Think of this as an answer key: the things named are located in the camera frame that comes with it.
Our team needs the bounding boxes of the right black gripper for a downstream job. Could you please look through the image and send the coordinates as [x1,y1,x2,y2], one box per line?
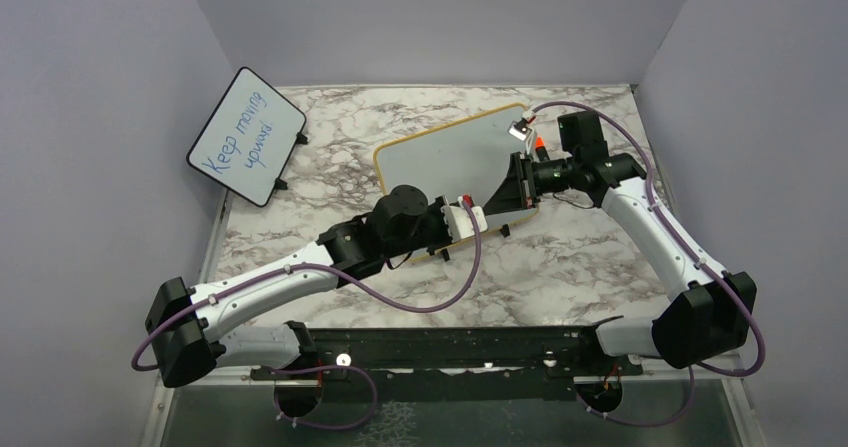
[482,152,578,216]

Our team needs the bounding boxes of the yellow-framed whiteboard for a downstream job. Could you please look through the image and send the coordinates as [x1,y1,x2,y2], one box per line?
[373,103,539,259]

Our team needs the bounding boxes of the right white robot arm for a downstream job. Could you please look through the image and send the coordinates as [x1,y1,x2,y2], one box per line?
[483,108,762,374]

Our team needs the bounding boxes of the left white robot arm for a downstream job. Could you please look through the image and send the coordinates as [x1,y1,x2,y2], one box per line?
[142,185,467,388]

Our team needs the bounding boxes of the black-framed whiteboard with writing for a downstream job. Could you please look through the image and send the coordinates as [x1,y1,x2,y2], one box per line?
[186,66,308,207]

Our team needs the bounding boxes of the orange-capped black highlighter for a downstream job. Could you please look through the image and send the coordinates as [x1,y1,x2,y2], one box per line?
[534,137,550,162]

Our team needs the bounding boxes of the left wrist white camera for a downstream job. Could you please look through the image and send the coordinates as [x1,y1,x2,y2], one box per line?
[441,195,488,243]

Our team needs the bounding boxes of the wrist white camera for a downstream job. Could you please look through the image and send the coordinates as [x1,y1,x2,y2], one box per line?
[441,195,488,243]
[508,110,536,146]

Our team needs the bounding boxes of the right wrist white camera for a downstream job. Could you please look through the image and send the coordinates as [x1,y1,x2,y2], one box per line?
[508,110,536,146]

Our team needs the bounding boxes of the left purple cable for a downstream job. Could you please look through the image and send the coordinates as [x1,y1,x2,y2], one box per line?
[130,198,484,432]

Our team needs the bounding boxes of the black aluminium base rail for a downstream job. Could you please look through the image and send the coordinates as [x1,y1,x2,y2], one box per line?
[156,324,740,406]

